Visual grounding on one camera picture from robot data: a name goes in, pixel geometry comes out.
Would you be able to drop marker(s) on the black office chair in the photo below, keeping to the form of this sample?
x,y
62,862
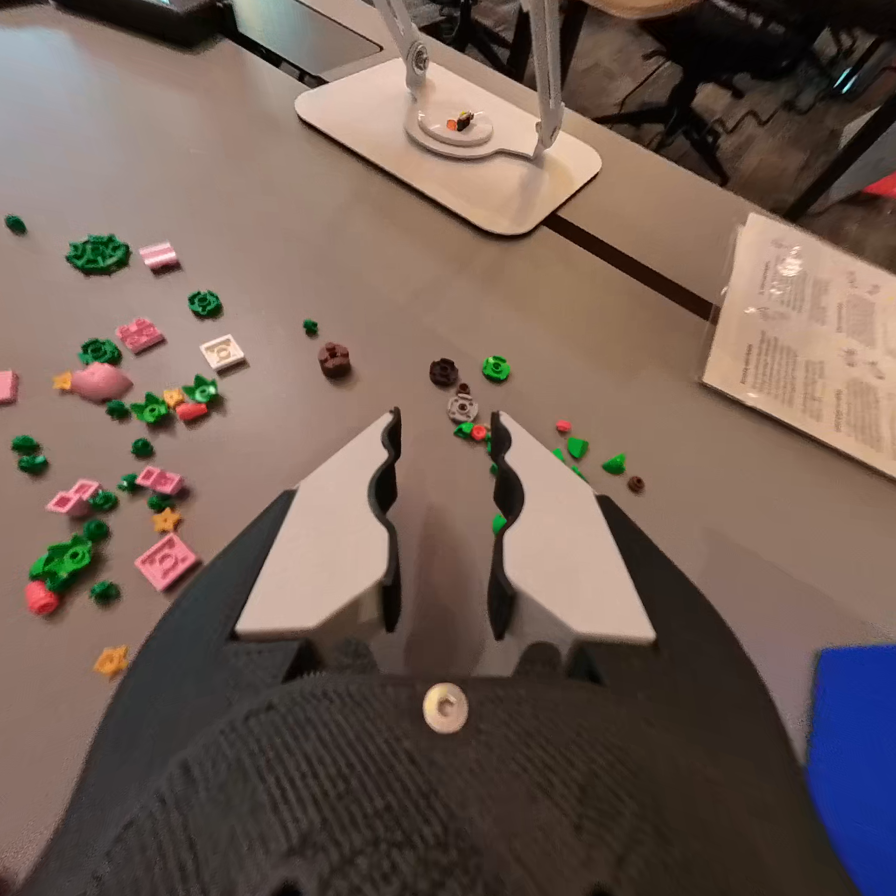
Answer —
x,y
700,42

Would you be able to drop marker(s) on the small pink bracket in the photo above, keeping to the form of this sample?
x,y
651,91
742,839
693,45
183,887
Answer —
x,y
159,480
73,498

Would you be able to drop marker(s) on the blue plastic bin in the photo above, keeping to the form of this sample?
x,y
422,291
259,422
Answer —
x,y
854,770

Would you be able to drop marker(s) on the pink square jumper plate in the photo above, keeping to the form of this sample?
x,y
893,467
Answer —
x,y
166,561

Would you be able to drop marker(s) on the brown round brick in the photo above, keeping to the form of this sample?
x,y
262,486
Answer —
x,y
334,360

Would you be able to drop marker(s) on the white book stand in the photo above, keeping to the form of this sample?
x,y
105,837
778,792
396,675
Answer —
x,y
364,119

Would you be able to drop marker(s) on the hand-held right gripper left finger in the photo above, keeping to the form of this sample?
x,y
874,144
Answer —
x,y
315,560

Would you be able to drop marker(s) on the pink stepped studded plate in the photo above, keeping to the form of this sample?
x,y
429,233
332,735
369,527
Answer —
x,y
140,334

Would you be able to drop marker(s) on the green spiky leaf element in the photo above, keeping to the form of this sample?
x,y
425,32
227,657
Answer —
x,y
203,388

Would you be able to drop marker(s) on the small dark brown piece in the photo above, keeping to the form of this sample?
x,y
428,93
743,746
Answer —
x,y
443,372

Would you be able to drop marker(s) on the small grey piece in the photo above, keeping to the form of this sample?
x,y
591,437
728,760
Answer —
x,y
462,408

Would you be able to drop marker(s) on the pink curved slope tile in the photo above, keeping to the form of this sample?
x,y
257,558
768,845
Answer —
x,y
159,255

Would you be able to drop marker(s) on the green octagonal web piece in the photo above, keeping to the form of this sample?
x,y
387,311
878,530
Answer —
x,y
98,253

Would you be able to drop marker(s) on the pink curved brick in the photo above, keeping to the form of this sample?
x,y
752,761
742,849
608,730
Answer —
x,y
101,381

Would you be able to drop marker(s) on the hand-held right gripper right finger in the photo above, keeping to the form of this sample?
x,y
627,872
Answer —
x,y
574,560

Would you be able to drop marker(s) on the cluster of green leaf pieces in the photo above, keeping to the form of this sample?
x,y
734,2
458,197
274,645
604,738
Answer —
x,y
577,448
66,560

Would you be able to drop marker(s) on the printed paper sheet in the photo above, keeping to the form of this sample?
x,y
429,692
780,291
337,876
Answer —
x,y
805,336

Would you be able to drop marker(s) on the white square plate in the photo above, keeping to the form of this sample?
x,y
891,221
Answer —
x,y
222,352

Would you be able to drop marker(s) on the small brown and green piece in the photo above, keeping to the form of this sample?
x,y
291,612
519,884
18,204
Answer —
x,y
462,120

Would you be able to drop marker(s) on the green round studded plate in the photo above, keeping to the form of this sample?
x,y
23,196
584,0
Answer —
x,y
204,304
100,351

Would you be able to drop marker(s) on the coral cone piece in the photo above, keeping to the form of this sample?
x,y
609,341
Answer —
x,y
190,411
42,598

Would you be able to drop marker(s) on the yellow star piece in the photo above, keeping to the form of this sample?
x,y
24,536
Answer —
x,y
110,660
166,519
63,381
173,397

